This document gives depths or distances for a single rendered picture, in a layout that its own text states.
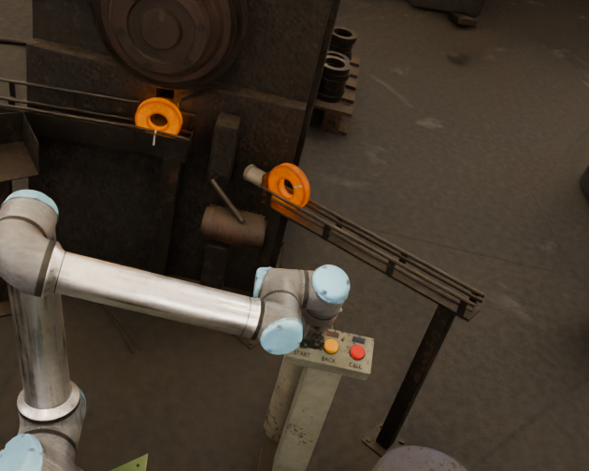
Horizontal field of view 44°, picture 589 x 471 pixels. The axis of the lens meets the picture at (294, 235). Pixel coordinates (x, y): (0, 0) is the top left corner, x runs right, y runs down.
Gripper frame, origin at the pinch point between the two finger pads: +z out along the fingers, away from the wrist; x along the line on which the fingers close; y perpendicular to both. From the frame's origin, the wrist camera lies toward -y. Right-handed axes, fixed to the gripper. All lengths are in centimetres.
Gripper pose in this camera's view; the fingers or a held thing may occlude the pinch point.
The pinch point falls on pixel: (306, 336)
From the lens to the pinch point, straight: 200.9
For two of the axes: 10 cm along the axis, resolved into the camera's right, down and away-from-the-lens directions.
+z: -1.6, 5.2, 8.4
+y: -1.6, 8.3, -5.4
